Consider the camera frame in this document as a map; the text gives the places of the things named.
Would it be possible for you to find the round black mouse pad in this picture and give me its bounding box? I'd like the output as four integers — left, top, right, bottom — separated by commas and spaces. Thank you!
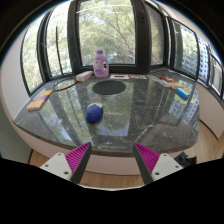
91, 80, 127, 96

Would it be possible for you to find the white and tan book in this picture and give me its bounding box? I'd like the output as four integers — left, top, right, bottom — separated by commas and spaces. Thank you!
169, 82, 185, 90

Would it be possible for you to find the orange and white carton box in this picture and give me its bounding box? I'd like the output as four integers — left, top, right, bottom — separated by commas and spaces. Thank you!
75, 70, 94, 83

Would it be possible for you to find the black ring-base wire stand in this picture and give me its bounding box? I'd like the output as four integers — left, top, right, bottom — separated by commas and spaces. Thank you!
52, 25, 78, 92

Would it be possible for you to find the blue and white computer mouse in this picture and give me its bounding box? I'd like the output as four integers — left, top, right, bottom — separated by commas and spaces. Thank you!
85, 102, 104, 124

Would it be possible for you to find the dark object on floor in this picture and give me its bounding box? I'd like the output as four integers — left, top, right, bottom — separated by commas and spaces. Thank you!
174, 151, 198, 168

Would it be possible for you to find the blue book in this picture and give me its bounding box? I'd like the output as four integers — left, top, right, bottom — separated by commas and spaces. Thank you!
175, 88, 190, 100

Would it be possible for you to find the red book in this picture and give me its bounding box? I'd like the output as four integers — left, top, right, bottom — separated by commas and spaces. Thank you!
159, 75, 176, 84

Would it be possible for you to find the pale printed leaflet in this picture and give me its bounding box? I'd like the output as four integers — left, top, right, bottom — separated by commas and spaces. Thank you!
130, 74, 148, 80

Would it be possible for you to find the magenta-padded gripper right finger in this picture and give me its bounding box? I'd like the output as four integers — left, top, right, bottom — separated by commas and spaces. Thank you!
132, 142, 184, 185

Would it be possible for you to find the white card with dark picture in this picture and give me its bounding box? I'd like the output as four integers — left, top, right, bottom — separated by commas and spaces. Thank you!
109, 73, 131, 81

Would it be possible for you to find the teal-edged thin booklet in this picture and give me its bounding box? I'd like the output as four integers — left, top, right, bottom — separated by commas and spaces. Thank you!
148, 75, 168, 88

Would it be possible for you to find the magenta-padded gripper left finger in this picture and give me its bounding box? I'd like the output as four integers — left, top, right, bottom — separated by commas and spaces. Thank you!
39, 141, 93, 185

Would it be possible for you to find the purple detergent bottle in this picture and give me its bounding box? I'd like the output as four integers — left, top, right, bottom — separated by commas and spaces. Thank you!
92, 47, 110, 79

